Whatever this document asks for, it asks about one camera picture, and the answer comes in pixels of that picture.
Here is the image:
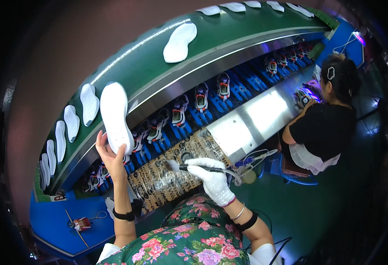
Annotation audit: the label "person's left hand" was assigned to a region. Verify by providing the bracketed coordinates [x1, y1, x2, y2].
[95, 130, 128, 182]

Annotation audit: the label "person's right hand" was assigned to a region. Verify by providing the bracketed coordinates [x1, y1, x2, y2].
[185, 158, 237, 207]

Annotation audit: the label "black glue brush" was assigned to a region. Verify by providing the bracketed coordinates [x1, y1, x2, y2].
[166, 160, 226, 174]

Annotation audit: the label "plastic wrapped printed cardboard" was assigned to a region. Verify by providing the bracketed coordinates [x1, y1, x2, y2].
[128, 127, 232, 213]

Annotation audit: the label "yellowish round lid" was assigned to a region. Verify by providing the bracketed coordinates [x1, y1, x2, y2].
[242, 170, 257, 185]

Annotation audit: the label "row of shoes with blue holders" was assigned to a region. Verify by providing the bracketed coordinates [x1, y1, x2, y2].
[80, 42, 315, 194]

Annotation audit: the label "black wrist band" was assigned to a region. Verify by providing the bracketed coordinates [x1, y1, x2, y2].
[235, 210, 258, 232]
[113, 199, 143, 222]

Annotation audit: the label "person's body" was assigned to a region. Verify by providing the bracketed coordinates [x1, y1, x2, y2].
[96, 194, 284, 265]

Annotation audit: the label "blue stool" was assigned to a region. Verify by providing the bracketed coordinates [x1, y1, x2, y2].
[269, 154, 319, 186]

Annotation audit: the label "white cloth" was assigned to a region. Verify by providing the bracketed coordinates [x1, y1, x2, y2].
[105, 197, 116, 220]

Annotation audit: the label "green conveyor belt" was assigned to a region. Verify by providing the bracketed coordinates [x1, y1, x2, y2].
[33, 2, 341, 203]

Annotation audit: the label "shoe with orange trim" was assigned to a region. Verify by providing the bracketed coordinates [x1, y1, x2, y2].
[293, 87, 320, 110]

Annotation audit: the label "red and white small tool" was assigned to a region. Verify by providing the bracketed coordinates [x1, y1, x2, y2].
[69, 211, 108, 232]

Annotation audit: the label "row of white soles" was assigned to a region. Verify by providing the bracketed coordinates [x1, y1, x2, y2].
[39, 83, 100, 191]

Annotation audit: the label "wooden stick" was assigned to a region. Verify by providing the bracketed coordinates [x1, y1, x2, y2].
[64, 209, 90, 248]

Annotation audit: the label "blue work table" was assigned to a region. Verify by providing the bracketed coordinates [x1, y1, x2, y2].
[29, 190, 141, 258]

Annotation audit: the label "purple lamp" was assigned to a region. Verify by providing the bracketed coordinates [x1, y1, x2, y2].
[352, 30, 366, 47]

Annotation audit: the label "clear hose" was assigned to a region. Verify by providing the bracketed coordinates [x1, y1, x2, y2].
[222, 148, 279, 187]

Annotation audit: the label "silver bracelet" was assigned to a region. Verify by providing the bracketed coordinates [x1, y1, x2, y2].
[230, 203, 246, 221]

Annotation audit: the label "white cable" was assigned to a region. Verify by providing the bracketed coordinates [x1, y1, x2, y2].
[332, 32, 357, 55]

